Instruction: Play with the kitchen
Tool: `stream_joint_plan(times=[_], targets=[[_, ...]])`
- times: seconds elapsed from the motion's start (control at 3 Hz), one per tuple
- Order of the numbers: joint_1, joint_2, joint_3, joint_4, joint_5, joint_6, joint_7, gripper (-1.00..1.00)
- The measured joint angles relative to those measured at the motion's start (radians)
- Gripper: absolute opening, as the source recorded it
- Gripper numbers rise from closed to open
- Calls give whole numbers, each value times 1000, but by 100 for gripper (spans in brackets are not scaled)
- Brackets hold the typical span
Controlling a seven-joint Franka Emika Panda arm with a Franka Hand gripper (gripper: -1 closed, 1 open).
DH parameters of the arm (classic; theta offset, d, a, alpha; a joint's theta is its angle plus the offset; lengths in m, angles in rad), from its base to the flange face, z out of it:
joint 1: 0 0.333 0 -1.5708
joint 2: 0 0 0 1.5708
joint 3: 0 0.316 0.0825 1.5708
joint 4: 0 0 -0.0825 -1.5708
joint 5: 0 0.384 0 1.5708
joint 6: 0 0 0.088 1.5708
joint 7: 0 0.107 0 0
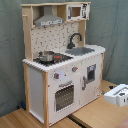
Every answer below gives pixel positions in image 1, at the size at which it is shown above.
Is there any white oven door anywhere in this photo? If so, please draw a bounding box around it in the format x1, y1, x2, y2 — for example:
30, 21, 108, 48
48, 78, 80, 124

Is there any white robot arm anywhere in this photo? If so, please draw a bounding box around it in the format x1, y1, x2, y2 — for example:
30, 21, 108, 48
104, 84, 128, 107

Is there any wooden toy kitchen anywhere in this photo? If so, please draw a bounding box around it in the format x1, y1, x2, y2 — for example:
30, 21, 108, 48
22, 2, 105, 128

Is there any black toy stovetop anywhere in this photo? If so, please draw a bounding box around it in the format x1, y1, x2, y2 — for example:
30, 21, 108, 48
35, 53, 71, 66

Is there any red right stove knob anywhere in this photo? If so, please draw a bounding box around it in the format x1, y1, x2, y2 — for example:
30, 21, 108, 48
72, 66, 78, 72

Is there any red stove knob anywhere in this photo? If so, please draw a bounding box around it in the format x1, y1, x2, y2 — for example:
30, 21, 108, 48
54, 73, 60, 79
72, 66, 78, 72

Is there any red left stove knob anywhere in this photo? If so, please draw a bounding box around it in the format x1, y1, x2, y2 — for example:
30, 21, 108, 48
54, 73, 60, 79

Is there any grey toy sink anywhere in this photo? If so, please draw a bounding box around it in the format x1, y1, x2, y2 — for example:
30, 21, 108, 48
66, 47, 94, 56

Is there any black toy faucet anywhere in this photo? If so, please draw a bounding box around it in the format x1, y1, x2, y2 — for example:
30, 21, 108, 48
67, 33, 82, 49

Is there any silver toy pot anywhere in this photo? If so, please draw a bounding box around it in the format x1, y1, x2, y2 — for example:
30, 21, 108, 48
39, 51, 54, 62

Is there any white fridge door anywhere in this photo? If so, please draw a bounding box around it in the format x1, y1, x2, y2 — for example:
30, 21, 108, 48
80, 55, 102, 106

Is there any grey range hood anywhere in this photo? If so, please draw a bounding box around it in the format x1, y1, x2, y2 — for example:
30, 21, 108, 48
34, 5, 64, 27

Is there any toy microwave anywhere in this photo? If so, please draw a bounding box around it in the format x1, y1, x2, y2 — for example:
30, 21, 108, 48
67, 3, 89, 21

